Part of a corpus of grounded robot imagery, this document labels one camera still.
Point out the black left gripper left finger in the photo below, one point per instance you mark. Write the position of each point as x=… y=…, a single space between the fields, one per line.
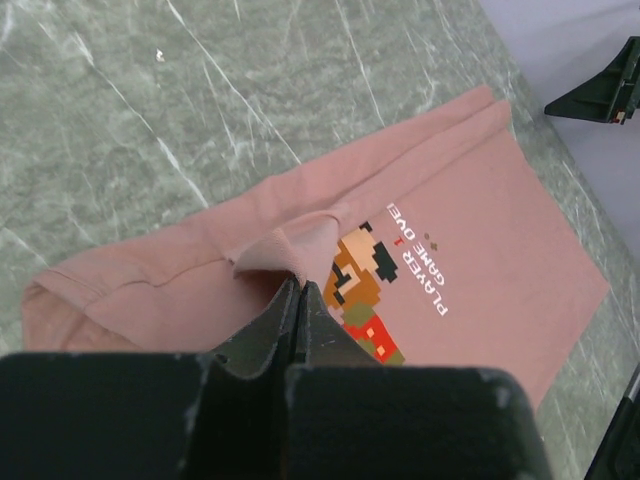
x=212 y=415

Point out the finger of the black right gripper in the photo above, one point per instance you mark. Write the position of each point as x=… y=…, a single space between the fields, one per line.
x=610 y=97

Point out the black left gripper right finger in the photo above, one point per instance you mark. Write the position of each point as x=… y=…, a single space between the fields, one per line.
x=351 y=418

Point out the pink printed t-shirt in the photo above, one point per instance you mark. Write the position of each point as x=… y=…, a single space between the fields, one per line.
x=432 y=242

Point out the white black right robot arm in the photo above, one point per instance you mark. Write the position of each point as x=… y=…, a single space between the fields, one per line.
x=617 y=456

